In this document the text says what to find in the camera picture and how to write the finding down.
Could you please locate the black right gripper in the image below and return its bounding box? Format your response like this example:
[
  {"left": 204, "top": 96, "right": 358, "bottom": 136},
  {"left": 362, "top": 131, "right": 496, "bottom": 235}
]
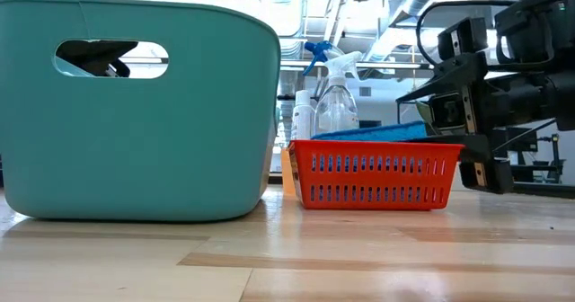
[{"left": 395, "top": 16, "right": 516, "bottom": 195}]

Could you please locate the clear spray bottle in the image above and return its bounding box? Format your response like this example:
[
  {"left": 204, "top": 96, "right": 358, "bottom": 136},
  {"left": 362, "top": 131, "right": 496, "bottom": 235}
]
[{"left": 314, "top": 50, "right": 363, "bottom": 136}]

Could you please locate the labelled blue spray bottle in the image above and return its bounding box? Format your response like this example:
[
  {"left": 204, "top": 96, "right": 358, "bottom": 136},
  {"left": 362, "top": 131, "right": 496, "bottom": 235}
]
[{"left": 301, "top": 40, "right": 346, "bottom": 76}]

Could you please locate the small white bottle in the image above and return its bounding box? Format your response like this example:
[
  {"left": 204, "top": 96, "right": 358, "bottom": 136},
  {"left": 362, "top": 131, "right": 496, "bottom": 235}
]
[{"left": 290, "top": 89, "right": 316, "bottom": 141}]

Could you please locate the black background workstation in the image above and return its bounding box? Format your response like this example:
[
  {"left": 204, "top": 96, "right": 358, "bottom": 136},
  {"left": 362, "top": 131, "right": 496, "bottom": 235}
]
[{"left": 491, "top": 118, "right": 575, "bottom": 184}]

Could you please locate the red plastic basket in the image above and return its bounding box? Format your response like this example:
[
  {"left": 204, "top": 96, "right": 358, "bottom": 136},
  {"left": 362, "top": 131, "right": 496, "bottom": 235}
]
[{"left": 287, "top": 138, "right": 464, "bottom": 211}]

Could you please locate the orange plastic tray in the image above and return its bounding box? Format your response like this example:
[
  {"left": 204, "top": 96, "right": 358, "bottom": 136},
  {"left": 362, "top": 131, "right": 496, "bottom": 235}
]
[{"left": 279, "top": 147, "right": 298, "bottom": 196}]

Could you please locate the teal plastic bin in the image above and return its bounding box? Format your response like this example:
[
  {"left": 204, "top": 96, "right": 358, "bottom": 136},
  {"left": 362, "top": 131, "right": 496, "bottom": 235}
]
[{"left": 0, "top": 0, "right": 282, "bottom": 223}]

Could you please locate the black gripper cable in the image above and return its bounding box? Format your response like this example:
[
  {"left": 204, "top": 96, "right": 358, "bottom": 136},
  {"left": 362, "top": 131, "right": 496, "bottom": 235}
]
[{"left": 415, "top": 0, "right": 516, "bottom": 67}]

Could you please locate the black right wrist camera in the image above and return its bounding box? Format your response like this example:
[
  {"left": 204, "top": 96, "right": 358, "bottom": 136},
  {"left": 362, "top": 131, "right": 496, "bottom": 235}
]
[{"left": 493, "top": 0, "right": 562, "bottom": 66}]

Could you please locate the black aluminium rig frame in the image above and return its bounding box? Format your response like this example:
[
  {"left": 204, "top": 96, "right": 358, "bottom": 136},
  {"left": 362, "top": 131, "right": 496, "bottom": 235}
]
[{"left": 511, "top": 181, "right": 575, "bottom": 200}]

